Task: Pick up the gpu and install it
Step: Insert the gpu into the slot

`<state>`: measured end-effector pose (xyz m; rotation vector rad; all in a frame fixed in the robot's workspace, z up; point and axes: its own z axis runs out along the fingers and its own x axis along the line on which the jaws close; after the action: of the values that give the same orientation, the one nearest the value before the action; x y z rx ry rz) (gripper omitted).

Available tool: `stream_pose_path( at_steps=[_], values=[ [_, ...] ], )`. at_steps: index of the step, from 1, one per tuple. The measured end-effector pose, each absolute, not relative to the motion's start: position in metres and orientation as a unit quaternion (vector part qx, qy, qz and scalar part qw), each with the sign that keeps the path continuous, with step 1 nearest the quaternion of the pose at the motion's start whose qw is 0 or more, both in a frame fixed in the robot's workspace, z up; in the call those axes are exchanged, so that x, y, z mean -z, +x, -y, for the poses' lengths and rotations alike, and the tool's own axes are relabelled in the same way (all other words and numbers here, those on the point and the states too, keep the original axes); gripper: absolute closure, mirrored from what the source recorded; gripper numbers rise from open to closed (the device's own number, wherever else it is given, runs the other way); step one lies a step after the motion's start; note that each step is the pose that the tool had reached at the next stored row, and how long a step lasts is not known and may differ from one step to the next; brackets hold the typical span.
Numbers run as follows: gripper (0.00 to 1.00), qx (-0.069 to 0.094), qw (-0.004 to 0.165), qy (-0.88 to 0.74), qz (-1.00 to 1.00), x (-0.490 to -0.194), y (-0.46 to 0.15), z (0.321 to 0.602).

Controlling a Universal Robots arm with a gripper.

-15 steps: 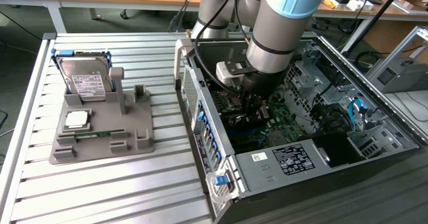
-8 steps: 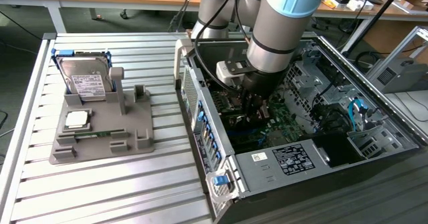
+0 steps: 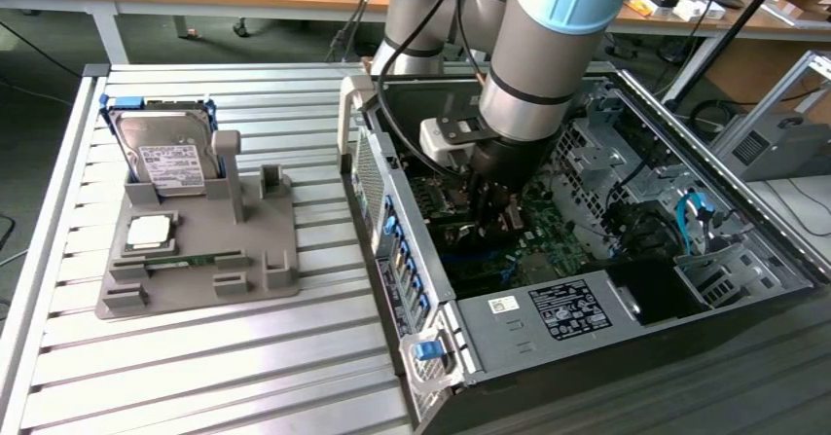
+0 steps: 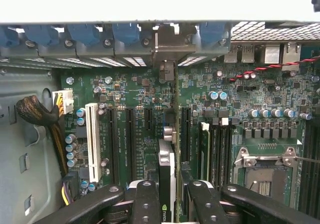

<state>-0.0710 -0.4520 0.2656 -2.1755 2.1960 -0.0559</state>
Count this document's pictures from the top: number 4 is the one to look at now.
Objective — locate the long black expansion slot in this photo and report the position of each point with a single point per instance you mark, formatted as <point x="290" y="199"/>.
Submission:
<point x="113" y="146"/>
<point x="130" y="143"/>

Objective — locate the open PC case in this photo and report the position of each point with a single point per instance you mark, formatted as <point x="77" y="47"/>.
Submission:
<point x="25" y="133"/>

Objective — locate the green motherboard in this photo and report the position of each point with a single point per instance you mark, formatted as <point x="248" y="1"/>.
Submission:
<point x="250" y="96"/>

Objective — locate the white expansion slot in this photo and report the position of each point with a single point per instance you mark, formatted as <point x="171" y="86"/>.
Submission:
<point x="92" y="143"/>

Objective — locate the CPU socket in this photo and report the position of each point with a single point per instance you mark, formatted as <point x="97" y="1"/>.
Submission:
<point x="265" y="181"/>

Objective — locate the black RAM slot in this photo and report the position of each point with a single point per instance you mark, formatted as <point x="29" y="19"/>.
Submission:
<point x="215" y="153"/>
<point x="224" y="153"/>

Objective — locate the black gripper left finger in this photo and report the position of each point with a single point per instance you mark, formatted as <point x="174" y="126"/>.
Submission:
<point x="147" y="204"/>

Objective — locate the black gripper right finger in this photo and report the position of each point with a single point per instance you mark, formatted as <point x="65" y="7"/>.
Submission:
<point x="207" y="206"/>

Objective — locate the black power connector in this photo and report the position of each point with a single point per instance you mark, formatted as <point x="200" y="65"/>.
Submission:
<point x="71" y="184"/>

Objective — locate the short black expansion slot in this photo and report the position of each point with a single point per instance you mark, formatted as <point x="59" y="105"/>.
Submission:
<point x="148" y="118"/>

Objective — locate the metal locking lever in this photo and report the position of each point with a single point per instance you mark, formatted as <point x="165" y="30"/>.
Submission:
<point x="265" y="157"/>

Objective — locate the white power connector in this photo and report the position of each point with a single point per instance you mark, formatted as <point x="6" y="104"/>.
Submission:
<point x="65" y="101"/>

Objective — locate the black labelled RAM stick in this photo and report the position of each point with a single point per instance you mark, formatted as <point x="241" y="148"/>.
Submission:
<point x="206" y="153"/>

